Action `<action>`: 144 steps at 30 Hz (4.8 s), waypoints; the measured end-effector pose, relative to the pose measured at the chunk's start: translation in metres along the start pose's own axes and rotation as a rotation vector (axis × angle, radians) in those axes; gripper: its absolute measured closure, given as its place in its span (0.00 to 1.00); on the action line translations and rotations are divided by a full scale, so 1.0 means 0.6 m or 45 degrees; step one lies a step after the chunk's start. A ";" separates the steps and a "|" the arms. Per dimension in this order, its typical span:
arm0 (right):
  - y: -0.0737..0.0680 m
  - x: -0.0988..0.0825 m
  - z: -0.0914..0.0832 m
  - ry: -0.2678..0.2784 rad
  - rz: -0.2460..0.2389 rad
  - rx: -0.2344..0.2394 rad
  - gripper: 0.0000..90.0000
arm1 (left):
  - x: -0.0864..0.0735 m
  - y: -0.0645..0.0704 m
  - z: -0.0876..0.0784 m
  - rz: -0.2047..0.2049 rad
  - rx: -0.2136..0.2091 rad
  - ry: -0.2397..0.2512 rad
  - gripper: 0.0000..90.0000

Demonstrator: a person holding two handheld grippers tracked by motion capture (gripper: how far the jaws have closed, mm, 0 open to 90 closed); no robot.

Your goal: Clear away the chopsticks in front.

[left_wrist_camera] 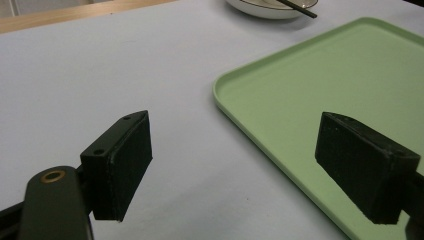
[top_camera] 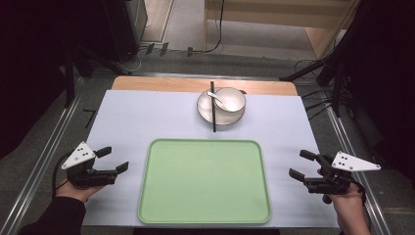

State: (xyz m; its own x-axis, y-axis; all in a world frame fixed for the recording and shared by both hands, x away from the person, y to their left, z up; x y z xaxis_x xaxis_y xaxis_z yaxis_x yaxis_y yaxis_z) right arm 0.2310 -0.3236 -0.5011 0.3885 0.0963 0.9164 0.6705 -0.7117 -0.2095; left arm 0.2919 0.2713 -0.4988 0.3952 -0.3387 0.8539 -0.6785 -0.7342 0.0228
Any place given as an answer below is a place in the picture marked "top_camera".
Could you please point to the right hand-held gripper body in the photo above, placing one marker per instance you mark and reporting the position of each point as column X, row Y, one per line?
column 336, row 178

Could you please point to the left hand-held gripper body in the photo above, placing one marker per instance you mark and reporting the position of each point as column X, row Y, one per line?
column 85, row 176

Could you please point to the person's left hand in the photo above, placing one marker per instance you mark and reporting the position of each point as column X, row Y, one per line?
column 76, row 192

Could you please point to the person's right hand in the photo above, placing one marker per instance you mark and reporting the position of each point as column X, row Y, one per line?
column 347, row 200

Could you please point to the white table mat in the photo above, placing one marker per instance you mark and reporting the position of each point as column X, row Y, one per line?
column 130, row 120

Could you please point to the black metal stand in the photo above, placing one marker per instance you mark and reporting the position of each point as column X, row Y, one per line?
column 336, row 81
column 70, row 75

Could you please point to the green plastic tray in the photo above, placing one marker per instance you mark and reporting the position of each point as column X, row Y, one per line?
column 204, row 182

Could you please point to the white ceramic bowl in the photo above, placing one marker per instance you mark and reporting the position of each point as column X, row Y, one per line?
column 233, row 99

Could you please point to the black chopstick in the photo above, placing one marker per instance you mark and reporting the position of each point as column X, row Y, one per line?
column 213, row 120

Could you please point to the white ceramic plate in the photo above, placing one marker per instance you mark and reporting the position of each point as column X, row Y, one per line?
column 204, row 109

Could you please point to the white ceramic spoon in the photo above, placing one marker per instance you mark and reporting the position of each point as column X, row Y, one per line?
column 215, row 97

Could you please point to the dark cabinet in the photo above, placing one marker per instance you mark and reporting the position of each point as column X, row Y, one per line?
column 124, row 26

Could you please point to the aluminium rail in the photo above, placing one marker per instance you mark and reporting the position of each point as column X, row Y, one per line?
column 345, row 137
column 42, row 156

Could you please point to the wooden furniture frame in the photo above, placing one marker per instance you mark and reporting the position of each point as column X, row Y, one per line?
column 277, row 13

